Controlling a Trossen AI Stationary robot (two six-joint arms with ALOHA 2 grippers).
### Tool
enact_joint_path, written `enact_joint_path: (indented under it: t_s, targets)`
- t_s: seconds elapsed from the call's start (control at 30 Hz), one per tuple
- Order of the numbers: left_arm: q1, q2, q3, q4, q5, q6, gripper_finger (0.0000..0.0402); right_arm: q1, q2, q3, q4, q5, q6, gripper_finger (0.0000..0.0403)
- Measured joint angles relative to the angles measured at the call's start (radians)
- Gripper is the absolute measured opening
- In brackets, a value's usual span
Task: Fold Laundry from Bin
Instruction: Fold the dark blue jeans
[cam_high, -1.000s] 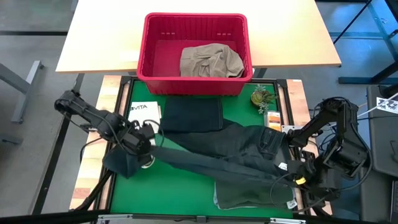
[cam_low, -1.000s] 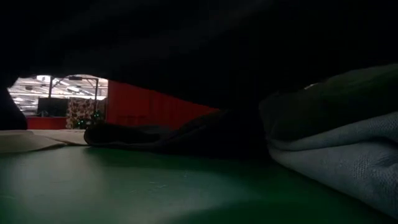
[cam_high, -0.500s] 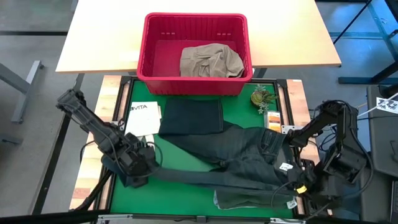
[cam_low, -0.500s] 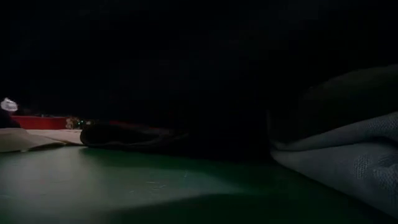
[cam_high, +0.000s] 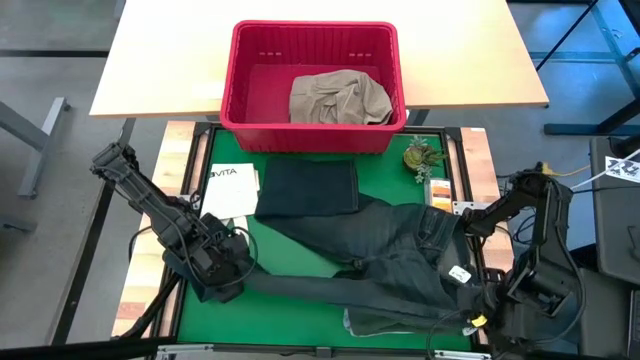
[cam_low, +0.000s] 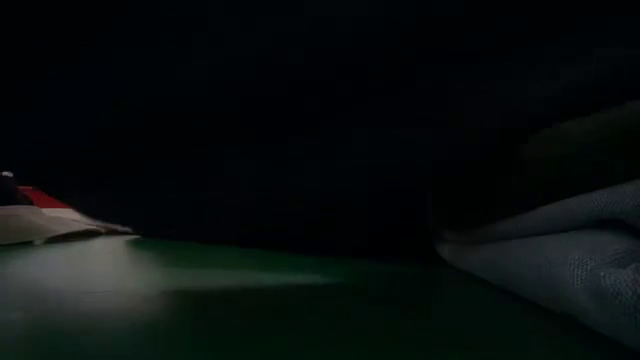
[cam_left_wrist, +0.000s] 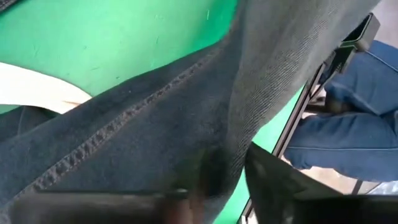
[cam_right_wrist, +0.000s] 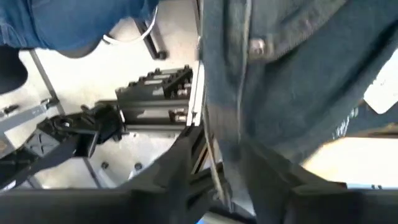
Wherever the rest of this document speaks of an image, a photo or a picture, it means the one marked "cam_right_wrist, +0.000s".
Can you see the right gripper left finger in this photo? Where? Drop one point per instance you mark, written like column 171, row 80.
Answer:
column 161, row 193

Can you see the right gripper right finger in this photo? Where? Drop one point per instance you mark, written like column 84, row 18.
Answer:
column 273, row 193

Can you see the dark blue denim jeans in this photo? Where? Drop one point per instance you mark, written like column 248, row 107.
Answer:
column 295, row 93

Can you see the white paper garment tag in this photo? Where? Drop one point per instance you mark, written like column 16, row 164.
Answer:
column 384, row 87

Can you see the grey metal bar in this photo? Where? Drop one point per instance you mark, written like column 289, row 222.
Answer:
column 21, row 118

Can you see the person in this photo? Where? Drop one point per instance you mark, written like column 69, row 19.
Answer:
column 62, row 21

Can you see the black aluminium frame beam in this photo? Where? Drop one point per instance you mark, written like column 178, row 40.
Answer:
column 149, row 105

